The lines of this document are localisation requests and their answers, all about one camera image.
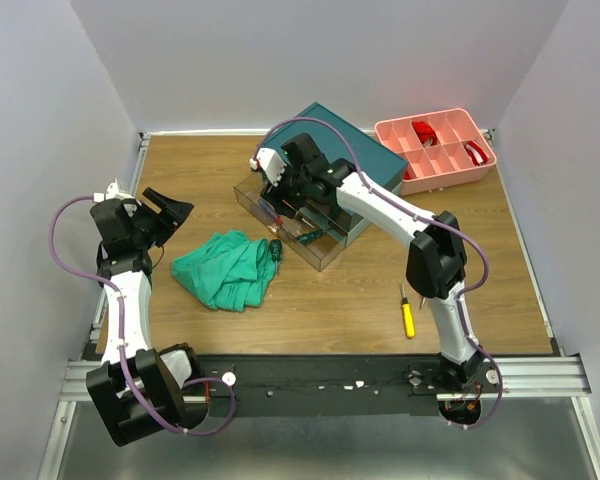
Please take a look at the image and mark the red white item in tray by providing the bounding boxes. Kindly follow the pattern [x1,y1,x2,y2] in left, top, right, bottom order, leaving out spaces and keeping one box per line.
[463,141,488,166]

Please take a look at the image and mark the aluminium rail frame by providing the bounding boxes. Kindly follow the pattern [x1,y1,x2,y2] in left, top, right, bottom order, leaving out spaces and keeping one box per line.
[35,131,600,480]

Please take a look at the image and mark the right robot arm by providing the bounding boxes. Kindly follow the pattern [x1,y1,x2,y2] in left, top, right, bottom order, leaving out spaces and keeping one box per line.
[249,133,480,392]

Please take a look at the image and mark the clear drawer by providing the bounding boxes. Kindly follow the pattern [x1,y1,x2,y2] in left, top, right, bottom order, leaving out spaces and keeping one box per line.
[233,173,348,271]

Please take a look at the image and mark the yellow screwdriver middle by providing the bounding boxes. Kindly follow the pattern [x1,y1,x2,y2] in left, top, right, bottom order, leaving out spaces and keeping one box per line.
[400,284,416,340]

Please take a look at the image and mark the pink divided organizer tray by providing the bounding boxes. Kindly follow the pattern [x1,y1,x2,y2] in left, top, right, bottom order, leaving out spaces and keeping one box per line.
[374,108,497,195]

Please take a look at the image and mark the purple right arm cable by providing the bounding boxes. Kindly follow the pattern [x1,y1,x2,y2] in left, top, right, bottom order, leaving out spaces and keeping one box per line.
[251,117,504,433]

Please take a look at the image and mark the green long screwdriver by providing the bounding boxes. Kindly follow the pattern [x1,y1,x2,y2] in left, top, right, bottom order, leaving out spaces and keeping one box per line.
[296,229,327,245]

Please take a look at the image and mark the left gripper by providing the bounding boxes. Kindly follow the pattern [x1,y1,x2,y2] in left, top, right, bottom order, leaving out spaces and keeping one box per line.
[128,186,194,247]

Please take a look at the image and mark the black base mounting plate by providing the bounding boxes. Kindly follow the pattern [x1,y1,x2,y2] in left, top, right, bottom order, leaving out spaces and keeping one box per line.
[144,352,511,419]

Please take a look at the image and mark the teal drawer cabinet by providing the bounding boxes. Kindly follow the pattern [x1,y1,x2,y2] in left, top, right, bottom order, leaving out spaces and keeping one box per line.
[259,102,407,244]

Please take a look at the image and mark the green cloth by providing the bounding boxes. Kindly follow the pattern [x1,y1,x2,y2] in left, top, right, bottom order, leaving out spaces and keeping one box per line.
[171,230,276,312]

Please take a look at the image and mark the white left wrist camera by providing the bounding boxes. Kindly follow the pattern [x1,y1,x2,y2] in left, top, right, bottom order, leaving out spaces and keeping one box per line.
[91,179,141,207]

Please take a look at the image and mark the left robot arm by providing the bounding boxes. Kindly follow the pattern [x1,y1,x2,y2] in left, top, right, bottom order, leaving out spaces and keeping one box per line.
[86,181,204,446]

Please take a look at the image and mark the green stubby screwdriver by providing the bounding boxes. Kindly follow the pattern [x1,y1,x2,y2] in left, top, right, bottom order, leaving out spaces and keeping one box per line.
[269,239,283,274]

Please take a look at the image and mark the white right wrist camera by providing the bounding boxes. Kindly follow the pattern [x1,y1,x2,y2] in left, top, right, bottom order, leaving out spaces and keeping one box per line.
[249,148,286,187]

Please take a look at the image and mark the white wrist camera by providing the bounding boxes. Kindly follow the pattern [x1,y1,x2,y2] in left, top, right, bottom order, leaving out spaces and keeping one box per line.
[249,148,286,187]
[91,179,141,207]

